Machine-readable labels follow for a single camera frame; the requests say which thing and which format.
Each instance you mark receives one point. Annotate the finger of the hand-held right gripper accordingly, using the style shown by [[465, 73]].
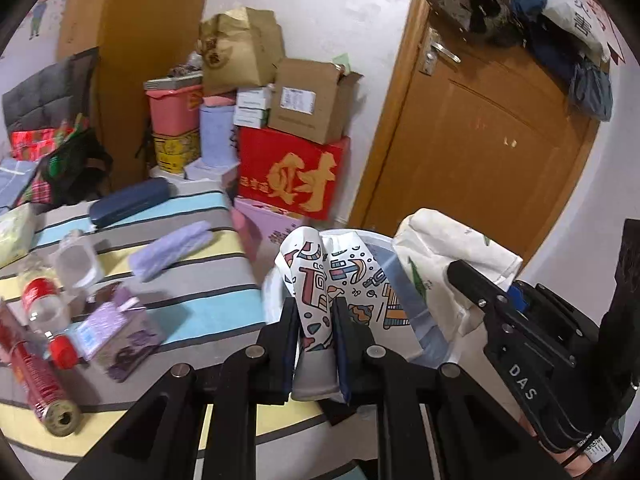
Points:
[[475, 287]]

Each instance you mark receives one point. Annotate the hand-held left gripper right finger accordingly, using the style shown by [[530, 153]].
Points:
[[342, 360]]

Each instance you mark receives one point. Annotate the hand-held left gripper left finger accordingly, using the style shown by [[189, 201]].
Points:
[[291, 360]]

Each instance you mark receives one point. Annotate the white bag with green print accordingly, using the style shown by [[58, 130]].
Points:
[[450, 240]]

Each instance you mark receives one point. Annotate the white colourful-print packet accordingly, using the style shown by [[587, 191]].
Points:
[[350, 280]]

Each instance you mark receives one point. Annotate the person's right forearm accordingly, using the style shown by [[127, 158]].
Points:
[[622, 350]]

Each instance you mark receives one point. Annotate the striped bed sheet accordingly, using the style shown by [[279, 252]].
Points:
[[210, 305]]

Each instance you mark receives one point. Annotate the pink flower-print box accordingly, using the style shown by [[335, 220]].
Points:
[[260, 230]]

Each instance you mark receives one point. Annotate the wooden door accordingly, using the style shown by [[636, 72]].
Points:
[[475, 135]]

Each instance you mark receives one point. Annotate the lilac knitted cloth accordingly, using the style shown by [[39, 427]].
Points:
[[170, 250]]

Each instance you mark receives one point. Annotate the purple carton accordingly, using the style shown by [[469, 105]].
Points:
[[125, 340]]

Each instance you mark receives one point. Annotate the red box with gold print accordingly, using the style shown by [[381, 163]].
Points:
[[295, 170]]

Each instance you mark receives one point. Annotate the flat white box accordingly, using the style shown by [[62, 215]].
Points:
[[210, 172]]

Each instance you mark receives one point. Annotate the navy glasses case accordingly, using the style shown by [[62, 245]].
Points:
[[130, 202]]

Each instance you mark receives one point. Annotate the blue hanging clothes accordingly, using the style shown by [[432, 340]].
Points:
[[585, 80]]

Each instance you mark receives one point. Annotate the lilac cylindrical container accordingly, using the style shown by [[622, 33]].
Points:
[[217, 135]]

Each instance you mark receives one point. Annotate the yellow printed box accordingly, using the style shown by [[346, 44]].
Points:
[[175, 152]]

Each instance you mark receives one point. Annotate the clear plastic cup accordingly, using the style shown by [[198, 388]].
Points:
[[75, 260]]

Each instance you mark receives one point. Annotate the open cardboard box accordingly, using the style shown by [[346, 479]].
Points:
[[305, 105]]

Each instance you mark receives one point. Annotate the red cylindrical can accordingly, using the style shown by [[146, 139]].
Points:
[[35, 380]]

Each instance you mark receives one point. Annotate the clear bottle with red label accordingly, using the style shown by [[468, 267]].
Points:
[[42, 295]]

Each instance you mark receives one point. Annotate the stack of small white boxes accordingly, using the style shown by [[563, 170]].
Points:
[[252, 105]]

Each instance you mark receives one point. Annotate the pink storage box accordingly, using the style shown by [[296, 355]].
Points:
[[175, 110]]

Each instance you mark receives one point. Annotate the dark furry hanging garment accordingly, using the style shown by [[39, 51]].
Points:
[[470, 10]]

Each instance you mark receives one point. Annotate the white printed hanging bag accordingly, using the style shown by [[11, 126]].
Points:
[[575, 5]]

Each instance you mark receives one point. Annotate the red plaid bag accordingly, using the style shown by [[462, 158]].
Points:
[[65, 160]]

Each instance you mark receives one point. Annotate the pale green tissue pack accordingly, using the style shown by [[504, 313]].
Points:
[[15, 235]]

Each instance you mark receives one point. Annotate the brown paper bag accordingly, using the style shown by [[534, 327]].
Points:
[[240, 50]]

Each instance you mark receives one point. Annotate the blue plaid cloth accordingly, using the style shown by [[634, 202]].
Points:
[[15, 180]]

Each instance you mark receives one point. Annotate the wooden wardrobe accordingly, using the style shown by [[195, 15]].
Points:
[[140, 60]]

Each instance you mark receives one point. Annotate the grey quilted cushion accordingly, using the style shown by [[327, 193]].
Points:
[[45, 90]]

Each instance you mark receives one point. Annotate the cartoon couple wall sticker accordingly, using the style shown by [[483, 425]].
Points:
[[39, 15]]

